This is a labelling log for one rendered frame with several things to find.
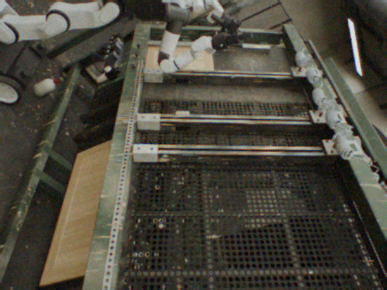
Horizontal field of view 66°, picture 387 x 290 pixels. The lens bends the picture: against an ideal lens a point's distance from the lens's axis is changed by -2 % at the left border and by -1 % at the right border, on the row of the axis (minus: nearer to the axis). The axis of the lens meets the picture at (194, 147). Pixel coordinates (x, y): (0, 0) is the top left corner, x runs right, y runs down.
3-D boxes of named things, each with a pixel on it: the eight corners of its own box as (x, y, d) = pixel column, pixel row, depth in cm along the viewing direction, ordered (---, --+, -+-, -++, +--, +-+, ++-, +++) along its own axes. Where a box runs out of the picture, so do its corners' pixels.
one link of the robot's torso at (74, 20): (39, 15, 176) (113, -4, 170) (47, 2, 188) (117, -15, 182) (53, 38, 187) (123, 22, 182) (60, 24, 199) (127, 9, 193)
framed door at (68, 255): (79, 155, 216) (77, 154, 215) (143, 129, 199) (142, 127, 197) (42, 286, 156) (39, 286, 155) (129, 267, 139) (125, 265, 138)
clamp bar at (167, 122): (139, 120, 179) (136, 87, 161) (333, 123, 186) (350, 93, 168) (137, 132, 172) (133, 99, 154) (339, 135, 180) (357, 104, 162)
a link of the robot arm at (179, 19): (163, 31, 164) (171, 6, 157) (158, 26, 170) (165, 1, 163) (182, 36, 170) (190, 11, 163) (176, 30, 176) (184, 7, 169)
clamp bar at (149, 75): (144, 75, 209) (142, 43, 191) (312, 80, 216) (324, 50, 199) (143, 84, 202) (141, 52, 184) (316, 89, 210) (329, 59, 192)
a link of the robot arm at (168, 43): (151, 67, 177) (162, 30, 165) (156, 62, 188) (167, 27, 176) (170, 75, 178) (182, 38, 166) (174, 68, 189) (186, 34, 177)
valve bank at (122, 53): (97, 37, 229) (122, 22, 221) (108, 52, 239) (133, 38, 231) (82, 75, 196) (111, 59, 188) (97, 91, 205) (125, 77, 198)
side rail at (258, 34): (150, 36, 257) (150, 24, 248) (277, 41, 264) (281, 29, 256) (150, 40, 253) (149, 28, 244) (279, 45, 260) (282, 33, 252)
